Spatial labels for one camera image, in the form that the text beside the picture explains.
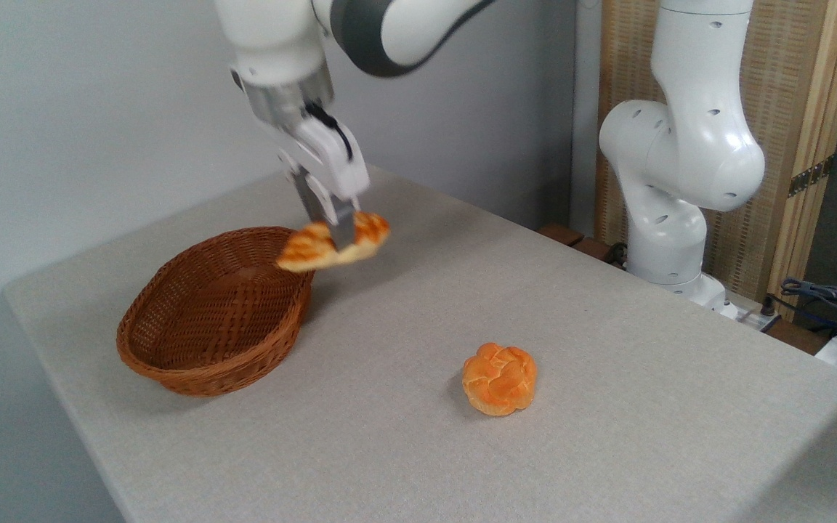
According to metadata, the blue grey cable bundle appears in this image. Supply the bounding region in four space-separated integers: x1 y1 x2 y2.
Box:
780 277 837 336

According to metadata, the long braided bread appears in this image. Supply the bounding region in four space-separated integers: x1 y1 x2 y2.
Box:
275 211 392 274

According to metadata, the brown wicker basket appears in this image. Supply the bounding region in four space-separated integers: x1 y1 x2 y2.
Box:
116 226 315 398

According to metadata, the dark metal screen hinge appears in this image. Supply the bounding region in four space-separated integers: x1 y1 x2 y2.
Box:
787 155 836 199

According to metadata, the brown wooden block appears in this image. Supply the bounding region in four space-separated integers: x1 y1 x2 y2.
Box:
571 238 614 262
537 223 586 248

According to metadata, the round braided bread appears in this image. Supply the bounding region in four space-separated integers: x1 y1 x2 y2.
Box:
461 342 538 418

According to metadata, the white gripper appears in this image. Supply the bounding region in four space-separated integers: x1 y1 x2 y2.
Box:
264 118 371 249

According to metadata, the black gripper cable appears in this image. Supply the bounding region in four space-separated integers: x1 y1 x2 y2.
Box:
305 103 355 162

